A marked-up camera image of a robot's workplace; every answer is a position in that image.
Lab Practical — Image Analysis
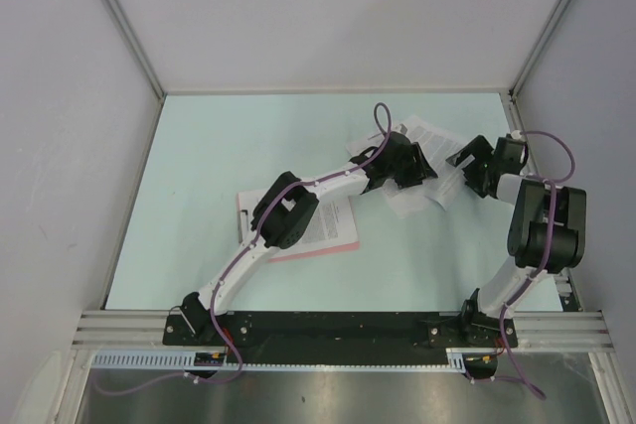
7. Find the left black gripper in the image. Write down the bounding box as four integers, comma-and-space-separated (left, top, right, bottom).
386, 143, 436, 191

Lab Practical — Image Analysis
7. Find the printed text sheet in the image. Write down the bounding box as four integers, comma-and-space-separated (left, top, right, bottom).
237, 189, 360, 261
383, 115, 467, 218

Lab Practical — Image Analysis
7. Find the printed form sheet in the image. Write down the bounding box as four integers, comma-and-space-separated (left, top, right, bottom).
346, 122, 408, 156

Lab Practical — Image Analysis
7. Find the pink clipboard folder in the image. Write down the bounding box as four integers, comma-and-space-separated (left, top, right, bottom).
234, 189, 361, 264

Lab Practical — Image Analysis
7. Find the metal clipboard clip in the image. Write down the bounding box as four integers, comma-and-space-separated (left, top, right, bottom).
238, 209, 249, 243

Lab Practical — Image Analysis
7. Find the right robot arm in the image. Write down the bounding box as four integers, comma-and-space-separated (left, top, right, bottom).
446, 130, 586, 347

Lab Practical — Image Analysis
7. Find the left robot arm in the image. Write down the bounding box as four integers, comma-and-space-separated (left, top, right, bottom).
180, 132, 438, 345

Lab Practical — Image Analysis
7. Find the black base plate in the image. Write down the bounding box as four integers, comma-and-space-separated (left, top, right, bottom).
163, 310, 518, 366

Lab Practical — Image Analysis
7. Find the white cable duct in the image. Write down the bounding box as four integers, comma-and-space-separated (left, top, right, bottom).
91, 350, 497, 373

